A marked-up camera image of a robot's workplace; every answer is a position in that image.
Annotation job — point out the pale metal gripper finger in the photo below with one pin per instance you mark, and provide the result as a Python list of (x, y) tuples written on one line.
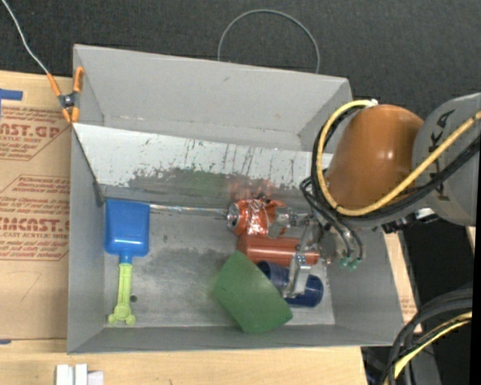
[(281, 224), (296, 277)]

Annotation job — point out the dark blue cylinder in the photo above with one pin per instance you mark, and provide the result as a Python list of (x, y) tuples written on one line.
[(315, 290)]

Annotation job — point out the red-brown flat block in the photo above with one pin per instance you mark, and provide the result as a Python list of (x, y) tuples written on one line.
[(267, 248)]

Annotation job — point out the crushed orange drink can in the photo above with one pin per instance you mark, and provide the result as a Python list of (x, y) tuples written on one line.
[(253, 218)]

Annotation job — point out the green plastic bowl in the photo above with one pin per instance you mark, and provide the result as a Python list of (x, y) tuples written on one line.
[(251, 297)]

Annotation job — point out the grey metal bin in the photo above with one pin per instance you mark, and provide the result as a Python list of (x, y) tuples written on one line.
[(180, 261)]

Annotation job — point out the brown cardboard board red print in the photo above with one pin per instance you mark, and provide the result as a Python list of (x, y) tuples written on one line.
[(31, 201)]

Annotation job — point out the black cylinder on white bracket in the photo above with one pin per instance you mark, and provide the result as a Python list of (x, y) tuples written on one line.
[(393, 226)]

